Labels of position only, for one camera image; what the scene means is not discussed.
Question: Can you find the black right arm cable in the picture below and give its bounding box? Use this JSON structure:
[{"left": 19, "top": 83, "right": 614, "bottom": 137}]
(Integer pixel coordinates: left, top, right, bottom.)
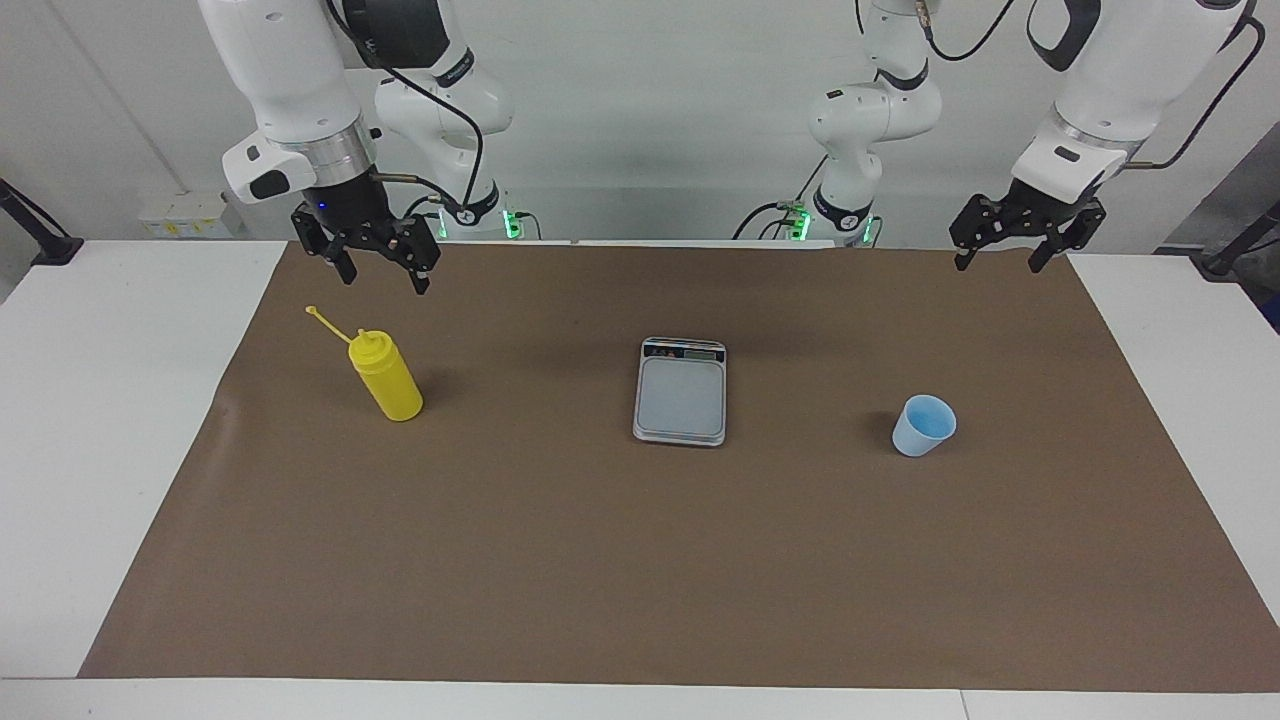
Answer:
[{"left": 325, "top": 0, "right": 486, "bottom": 216}]

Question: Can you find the yellow squeeze bottle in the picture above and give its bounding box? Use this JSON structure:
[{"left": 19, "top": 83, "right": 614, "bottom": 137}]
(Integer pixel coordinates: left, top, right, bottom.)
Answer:
[{"left": 305, "top": 306, "right": 424, "bottom": 422}]

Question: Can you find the light blue plastic cup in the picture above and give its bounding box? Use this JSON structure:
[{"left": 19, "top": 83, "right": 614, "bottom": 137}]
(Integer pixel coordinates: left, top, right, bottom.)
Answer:
[{"left": 892, "top": 394, "right": 958, "bottom": 458}]

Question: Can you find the white wall socket box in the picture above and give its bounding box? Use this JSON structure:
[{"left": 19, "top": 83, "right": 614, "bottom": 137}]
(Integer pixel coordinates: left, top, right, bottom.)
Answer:
[{"left": 138, "top": 192, "right": 233, "bottom": 239}]

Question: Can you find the silver digital kitchen scale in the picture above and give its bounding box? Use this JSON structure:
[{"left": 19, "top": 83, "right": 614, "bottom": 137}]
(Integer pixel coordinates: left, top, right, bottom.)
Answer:
[{"left": 632, "top": 337, "right": 728, "bottom": 447}]

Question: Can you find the black cable with metal plug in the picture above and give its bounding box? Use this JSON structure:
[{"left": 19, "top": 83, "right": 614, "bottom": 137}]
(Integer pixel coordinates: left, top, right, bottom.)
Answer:
[{"left": 915, "top": 0, "right": 1019, "bottom": 63}]

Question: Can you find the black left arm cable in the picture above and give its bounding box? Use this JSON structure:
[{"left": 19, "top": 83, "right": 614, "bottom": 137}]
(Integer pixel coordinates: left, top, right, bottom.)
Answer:
[{"left": 1125, "top": 15, "right": 1269, "bottom": 171}]

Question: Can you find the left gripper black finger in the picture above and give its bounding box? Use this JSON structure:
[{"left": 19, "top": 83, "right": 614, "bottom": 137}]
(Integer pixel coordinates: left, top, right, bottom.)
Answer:
[
  {"left": 950, "top": 195, "right": 1011, "bottom": 271},
  {"left": 1030, "top": 205, "right": 1106, "bottom": 273}
]

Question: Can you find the black base power cable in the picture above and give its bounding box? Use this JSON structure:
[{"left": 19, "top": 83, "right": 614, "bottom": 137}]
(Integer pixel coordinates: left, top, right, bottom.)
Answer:
[{"left": 733, "top": 155, "right": 831, "bottom": 241}]

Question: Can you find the black clamp stand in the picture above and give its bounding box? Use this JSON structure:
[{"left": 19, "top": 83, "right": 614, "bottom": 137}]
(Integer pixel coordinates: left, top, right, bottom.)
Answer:
[
  {"left": 0, "top": 178, "right": 84, "bottom": 266},
  {"left": 1190, "top": 200, "right": 1280, "bottom": 278}
]

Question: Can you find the brown paper table mat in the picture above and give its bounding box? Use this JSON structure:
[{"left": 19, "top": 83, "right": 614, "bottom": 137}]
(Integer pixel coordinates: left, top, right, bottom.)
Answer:
[{"left": 78, "top": 240, "right": 1280, "bottom": 693}]

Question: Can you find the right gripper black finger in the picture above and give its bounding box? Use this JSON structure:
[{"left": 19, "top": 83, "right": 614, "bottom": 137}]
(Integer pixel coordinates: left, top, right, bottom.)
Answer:
[
  {"left": 292, "top": 205, "right": 358, "bottom": 286},
  {"left": 392, "top": 215, "right": 442, "bottom": 294}
]

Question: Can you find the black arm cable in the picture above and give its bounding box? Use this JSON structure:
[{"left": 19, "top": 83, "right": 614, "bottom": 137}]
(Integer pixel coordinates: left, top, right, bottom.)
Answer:
[
  {"left": 325, "top": 0, "right": 486, "bottom": 216},
  {"left": 1125, "top": 15, "right": 1269, "bottom": 171}
]

